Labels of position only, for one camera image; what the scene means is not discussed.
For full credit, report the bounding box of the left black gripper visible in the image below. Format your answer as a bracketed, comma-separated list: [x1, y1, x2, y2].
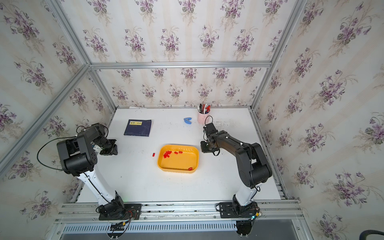
[91, 138, 117, 156]

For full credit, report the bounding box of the yellow plastic storage box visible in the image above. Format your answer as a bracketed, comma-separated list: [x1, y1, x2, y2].
[157, 145, 199, 174]

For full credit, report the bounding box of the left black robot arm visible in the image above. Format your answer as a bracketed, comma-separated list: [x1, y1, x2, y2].
[57, 123, 118, 206]

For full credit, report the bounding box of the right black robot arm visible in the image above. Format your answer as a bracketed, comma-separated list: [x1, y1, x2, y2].
[201, 130, 273, 207]

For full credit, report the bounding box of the red sleeves cluster in box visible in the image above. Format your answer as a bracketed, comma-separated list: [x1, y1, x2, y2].
[163, 151, 183, 159]

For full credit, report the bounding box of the pink pen cup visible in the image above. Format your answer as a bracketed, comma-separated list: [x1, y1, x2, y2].
[197, 104, 211, 125]

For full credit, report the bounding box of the blue plastic clip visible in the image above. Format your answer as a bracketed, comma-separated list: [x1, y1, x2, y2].
[184, 117, 192, 125]

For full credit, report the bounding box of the dark blue notebook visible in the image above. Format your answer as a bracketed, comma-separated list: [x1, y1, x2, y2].
[124, 120, 152, 137]

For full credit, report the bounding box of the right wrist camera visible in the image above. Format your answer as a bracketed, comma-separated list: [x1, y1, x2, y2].
[203, 123, 218, 139]

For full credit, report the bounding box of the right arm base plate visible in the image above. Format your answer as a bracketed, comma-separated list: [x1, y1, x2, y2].
[215, 202, 260, 220]

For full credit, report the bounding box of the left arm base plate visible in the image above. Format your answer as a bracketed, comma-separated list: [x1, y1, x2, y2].
[97, 204, 142, 221]

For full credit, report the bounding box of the aluminium front rail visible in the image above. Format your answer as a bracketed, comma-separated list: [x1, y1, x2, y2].
[50, 200, 305, 239]

